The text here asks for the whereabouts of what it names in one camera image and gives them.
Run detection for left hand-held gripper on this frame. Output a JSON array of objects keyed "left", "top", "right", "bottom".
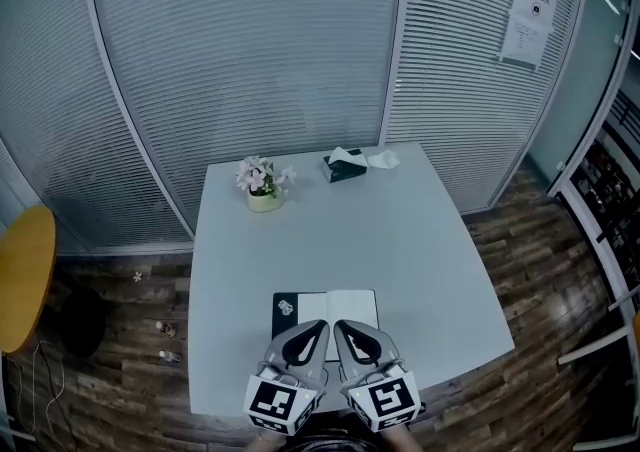
[{"left": 243, "top": 318, "right": 332, "bottom": 437}]

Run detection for white paper notice small print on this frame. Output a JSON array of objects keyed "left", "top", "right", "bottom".
[{"left": 496, "top": 11, "right": 554, "bottom": 70}]

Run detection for black round stool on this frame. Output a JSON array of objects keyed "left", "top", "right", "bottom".
[{"left": 59, "top": 286, "right": 109, "bottom": 359}]

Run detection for person's right forearm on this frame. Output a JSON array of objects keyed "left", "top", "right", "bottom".
[{"left": 383, "top": 427, "right": 417, "bottom": 452}]

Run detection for white metal chair frame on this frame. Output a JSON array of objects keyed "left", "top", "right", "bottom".
[{"left": 556, "top": 295, "right": 640, "bottom": 367}]

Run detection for pink flowers in pale pot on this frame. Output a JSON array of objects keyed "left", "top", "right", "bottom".
[{"left": 235, "top": 155, "right": 298, "bottom": 214}]

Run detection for dark display shelf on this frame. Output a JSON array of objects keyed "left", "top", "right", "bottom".
[{"left": 563, "top": 89, "right": 640, "bottom": 302}]

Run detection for black notebook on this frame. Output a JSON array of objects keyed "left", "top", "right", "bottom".
[{"left": 271, "top": 288, "right": 380, "bottom": 342}]

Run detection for crumpled white tissue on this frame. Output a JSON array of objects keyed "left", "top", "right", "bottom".
[{"left": 366, "top": 149, "right": 401, "bottom": 171}]

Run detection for white cable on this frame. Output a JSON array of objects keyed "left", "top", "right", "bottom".
[{"left": 3, "top": 339, "right": 67, "bottom": 441}]

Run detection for yellow round table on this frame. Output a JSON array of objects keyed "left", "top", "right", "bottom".
[{"left": 0, "top": 204, "right": 58, "bottom": 355}]

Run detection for person's left forearm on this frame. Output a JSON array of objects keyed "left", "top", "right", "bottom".
[{"left": 248, "top": 430, "right": 284, "bottom": 452}]

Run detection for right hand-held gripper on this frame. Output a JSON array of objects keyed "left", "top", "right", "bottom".
[{"left": 333, "top": 319, "right": 422, "bottom": 433}]

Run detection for dark tissue box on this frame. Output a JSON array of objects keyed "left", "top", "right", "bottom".
[{"left": 322, "top": 145, "right": 370, "bottom": 185}]

